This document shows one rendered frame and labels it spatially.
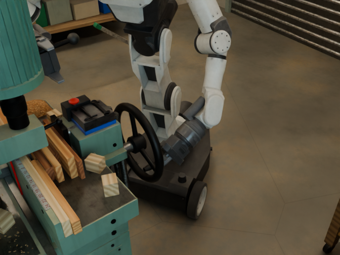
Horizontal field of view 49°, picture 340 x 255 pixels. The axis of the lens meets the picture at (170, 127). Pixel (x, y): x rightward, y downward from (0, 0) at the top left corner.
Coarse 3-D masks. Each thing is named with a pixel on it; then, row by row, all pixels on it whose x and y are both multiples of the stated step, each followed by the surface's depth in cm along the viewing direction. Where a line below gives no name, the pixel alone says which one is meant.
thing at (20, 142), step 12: (36, 120) 98; (0, 132) 94; (12, 132) 94; (24, 132) 94; (36, 132) 96; (0, 144) 91; (12, 144) 93; (24, 144) 95; (36, 144) 98; (48, 144) 100; (0, 156) 93; (12, 156) 95
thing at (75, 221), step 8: (0, 112) 118; (40, 168) 97; (40, 176) 94; (48, 176) 94; (48, 184) 92; (56, 192) 90; (64, 200) 88; (64, 208) 86; (72, 216) 84; (72, 224) 82; (80, 224) 84
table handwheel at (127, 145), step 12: (120, 108) 122; (132, 108) 117; (132, 120) 121; (144, 120) 114; (132, 132) 123; (132, 144) 123; (144, 144) 124; (156, 144) 113; (132, 156) 137; (144, 156) 123; (156, 156) 114; (132, 168) 134; (156, 168) 117; (144, 180) 129; (156, 180) 122
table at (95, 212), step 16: (112, 160) 111; (64, 176) 100; (96, 176) 100; (64, 192) 95; (80, 192) 95; (96, 192) 95; (128, 192) 95; (80, 208) 91; (96, 208) 91; (112, 208) 91; (128, 208) 93; (48, 224) 87; (96, 224) 88; (112, 224) 92; (64, 240) 84; (80, 240) 87
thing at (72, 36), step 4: (68, 36) 108; (72, 36) 107; (76, 36) 108; (64, 40) 107; (68, 40) 108; (72, 40) 108; (76, 40) 108; (56, 44) 106; (60, 44) 107; (64, 44) 107; (72, 44) 109; (40, 52) 104; (44, 52) 105
